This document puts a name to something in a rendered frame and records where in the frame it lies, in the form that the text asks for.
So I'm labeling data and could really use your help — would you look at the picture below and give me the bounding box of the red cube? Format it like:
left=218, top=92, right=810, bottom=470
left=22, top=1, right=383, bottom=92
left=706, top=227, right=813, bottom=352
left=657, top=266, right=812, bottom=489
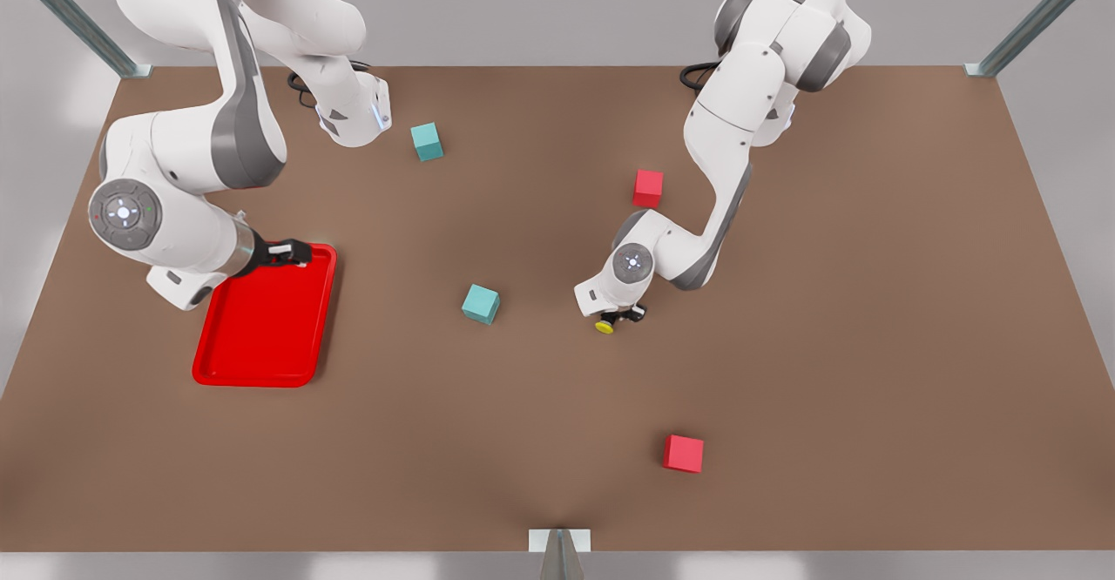
left=632, top=169, right=665, bottom=209
left=662, top=434, right=705, bottom=475

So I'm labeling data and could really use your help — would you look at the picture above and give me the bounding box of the red plastic tray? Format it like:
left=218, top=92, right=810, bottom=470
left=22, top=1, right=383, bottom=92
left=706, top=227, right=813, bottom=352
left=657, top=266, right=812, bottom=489
left=192, top=243, right=338, bottom=388

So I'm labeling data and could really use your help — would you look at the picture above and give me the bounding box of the teal cube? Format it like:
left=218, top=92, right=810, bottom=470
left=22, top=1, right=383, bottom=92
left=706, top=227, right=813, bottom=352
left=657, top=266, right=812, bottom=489
left=411, top=122, right=444, bottom=163
left=462, top=283, right=502, bottom=326

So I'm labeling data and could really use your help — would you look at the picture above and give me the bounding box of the silver frame post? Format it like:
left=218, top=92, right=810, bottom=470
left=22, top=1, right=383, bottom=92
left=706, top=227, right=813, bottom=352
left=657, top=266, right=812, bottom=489
left=529, top=528, right=591, bottom=580
left=964, top=0, right=1115, bottom=78
left=0, top=0, right=152, bottom=79

